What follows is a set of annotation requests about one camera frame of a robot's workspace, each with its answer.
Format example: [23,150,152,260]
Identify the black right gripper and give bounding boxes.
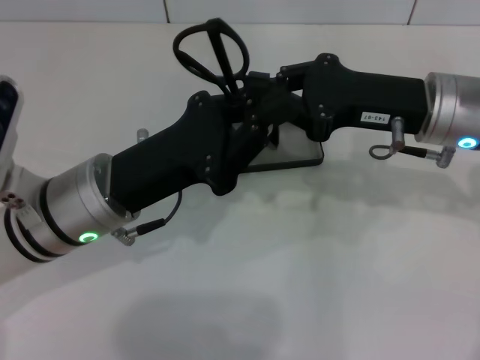
[228,52,428,151]

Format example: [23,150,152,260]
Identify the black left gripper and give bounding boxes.
[110,91,263,217]

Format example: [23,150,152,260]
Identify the black glasses case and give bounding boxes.
[239,91,326,176]

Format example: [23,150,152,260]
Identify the black frame glasses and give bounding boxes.
[172,17,251,110]

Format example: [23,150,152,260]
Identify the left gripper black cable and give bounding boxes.
[112,189,185,247]

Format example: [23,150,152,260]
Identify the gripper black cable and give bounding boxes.
[112,189,185,247]
[369,144,457,170]

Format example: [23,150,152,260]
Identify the right gripper silver connector post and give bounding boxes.
[389,115,407,155]

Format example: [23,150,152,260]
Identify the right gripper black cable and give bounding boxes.
[369,144,457,170]

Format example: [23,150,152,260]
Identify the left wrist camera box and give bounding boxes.
[0,74,26,168]

